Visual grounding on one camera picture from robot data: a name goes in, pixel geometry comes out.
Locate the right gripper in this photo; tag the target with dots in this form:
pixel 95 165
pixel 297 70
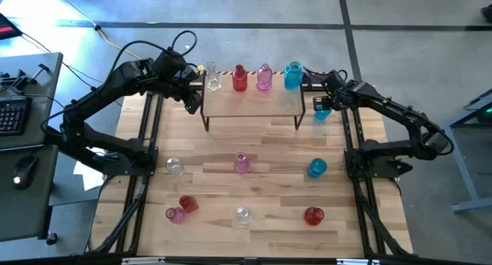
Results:
pixel 336 86

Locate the small red glass vase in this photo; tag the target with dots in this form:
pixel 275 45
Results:
pixel 188 203

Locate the wooden shelf black metal frame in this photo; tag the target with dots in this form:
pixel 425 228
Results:
pixel 250 103

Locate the pink ribbed glass vase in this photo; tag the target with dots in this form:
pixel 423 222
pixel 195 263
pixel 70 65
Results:
pixel 264 77

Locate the white paper sheet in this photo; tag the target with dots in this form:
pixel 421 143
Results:
pixel 88 176

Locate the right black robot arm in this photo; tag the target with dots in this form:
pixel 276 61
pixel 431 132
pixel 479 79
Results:
pixel 384 105

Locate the round red flared glass vase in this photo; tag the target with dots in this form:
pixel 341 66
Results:
pixel 314 216

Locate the tall blue embossed glass vase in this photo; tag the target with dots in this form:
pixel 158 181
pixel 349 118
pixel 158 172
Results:
pixel 293 76

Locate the black aluminium cross rail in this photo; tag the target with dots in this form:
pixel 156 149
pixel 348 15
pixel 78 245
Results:
pixel 311 87
pixel 192 259

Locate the small blue glass vase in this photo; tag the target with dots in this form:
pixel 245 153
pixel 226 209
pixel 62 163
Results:
pixel 322 115

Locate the clear ribbed glass jar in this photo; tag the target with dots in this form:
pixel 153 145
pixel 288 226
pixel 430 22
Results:
pixel 175 166

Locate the black computer mouse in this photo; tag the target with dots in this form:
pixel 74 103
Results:
pixel 24 172

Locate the silver frame bracket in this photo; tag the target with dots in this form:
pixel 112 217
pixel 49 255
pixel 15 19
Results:
pixel 357 262
pixel 142 261

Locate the person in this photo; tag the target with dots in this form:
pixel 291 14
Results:
pixel 487 12

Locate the gray metal table frame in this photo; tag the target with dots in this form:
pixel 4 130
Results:
pixel 464 165

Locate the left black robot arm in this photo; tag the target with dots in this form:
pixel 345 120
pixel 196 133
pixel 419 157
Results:
pixel 104 92

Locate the yellow black hazard strip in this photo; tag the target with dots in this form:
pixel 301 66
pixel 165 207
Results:
pixel 227 73

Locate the dark gray desk surface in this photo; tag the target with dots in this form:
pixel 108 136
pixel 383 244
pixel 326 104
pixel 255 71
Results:
pixel 23 215

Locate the red ribbed glass vase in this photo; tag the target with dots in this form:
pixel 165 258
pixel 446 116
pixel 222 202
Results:
pixel 239 78

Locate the clear conical glass vase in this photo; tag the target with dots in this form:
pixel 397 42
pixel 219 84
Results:
pixel 212 78

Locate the black device red screen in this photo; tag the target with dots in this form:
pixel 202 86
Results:
pixel 7 27

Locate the clear embossed glass bottle vase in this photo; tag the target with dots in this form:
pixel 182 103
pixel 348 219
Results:
pixel 244 215

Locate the gray desk top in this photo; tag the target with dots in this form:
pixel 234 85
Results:
pixel 42 88

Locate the small pink glass vase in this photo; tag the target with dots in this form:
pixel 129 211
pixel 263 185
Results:
pixel 175 215

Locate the pink flared diamond-pattern vase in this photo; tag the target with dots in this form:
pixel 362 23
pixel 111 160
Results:
pixel 242 164

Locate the black aluminium side frame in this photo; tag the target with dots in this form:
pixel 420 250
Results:
pixel 132 211
pixel 380 222

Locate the black desk clamp mount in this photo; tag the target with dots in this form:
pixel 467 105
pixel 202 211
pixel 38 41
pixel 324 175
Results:
pixel 17 78

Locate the black keyboard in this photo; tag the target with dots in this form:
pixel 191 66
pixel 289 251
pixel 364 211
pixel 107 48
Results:
pixel 13 115

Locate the black desk caster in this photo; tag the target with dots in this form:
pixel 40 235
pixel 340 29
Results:
pixel 51 239

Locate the wide blue zigzag glass vase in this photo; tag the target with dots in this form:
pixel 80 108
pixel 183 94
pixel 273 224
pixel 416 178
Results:
pixel 317 167

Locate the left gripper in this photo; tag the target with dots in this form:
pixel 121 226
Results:
pixel 177 73

